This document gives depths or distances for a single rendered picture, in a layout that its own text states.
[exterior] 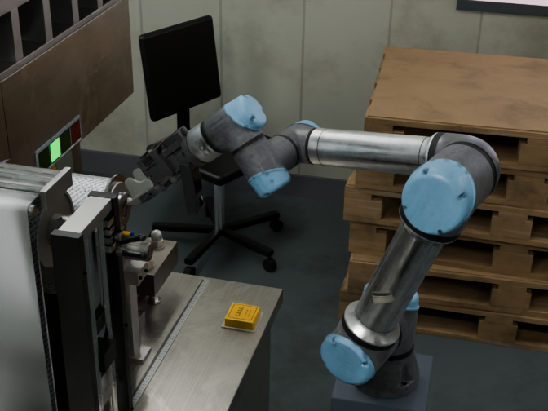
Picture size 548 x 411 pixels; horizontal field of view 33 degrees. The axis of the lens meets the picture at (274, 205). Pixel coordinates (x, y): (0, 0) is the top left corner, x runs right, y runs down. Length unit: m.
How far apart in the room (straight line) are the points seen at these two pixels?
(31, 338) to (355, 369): 0.61
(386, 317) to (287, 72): 2.83
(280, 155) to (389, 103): 1.69
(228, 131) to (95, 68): 0.90
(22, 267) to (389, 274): 0.65
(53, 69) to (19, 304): 0.83
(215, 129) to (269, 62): 2.70
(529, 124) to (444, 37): 1.04
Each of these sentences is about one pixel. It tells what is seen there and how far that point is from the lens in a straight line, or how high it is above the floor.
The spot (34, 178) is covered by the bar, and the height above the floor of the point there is 1.45.
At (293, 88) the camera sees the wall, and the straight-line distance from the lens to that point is 4.49.
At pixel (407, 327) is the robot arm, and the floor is 1.07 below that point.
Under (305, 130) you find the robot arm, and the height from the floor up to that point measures 1.44.
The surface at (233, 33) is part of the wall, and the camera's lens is 4.48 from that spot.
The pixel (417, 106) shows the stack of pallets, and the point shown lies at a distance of 3.45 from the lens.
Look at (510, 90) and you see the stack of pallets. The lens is 3.68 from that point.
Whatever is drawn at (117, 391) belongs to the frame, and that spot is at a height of 1.02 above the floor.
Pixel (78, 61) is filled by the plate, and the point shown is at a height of 1.36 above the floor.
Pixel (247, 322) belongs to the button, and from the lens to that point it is 2.17.
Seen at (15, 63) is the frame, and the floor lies 1.46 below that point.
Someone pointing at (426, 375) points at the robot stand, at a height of 0.90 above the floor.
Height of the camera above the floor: 2.18
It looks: 28 degrees down
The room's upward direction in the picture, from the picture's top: 1 degrees clockwise
